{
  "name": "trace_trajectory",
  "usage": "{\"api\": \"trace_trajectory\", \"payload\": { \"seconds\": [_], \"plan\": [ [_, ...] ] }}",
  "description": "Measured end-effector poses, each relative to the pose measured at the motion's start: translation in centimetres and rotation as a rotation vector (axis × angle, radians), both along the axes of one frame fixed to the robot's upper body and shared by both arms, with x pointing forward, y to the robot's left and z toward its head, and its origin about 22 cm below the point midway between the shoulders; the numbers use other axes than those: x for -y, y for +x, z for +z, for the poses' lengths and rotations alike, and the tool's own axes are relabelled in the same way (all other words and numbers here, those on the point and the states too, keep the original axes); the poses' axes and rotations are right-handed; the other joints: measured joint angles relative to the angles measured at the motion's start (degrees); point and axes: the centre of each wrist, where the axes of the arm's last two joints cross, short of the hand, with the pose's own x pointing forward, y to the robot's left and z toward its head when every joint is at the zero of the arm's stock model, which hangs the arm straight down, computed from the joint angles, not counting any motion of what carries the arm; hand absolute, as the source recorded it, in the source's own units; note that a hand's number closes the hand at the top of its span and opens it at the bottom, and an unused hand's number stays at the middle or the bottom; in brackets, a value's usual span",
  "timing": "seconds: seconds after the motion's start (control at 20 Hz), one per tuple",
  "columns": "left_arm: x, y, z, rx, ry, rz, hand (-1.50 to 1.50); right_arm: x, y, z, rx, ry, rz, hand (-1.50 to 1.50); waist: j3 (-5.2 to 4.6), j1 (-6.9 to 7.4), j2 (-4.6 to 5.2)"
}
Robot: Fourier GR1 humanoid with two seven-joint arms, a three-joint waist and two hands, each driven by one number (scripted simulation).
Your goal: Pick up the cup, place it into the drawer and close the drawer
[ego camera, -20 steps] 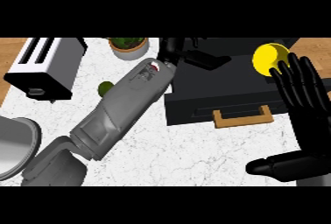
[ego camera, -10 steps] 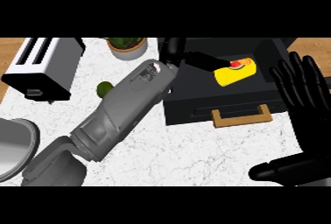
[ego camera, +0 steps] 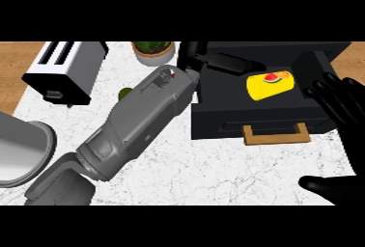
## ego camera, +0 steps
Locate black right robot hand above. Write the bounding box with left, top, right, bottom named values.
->
left=299, top=71, right=365, bottom=206

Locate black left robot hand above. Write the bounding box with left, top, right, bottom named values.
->
left=178, top=41, right=268, bottom=77

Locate black open drawer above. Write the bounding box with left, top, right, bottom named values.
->
left=191, top=50, right=340, bottom=121

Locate black cabinet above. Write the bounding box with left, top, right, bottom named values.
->
left=204, top=41, right=354, bottom=85

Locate green plant in pale pot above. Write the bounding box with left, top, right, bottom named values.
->
left=132, top=41, right=178, bottom=68

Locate small green vegetable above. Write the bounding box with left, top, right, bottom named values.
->
left=117, top=87, right=136, bottom=101

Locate white and black toaster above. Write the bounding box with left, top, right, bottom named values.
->
left=21, top=41, right=110, bottom=107

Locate grey metal pot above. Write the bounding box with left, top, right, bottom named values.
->
left=0, top=110, right=59, bottom=189

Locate black drawer front, wooden handle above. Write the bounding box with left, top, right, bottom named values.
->
left=191, top=108, right=339, bottom=147

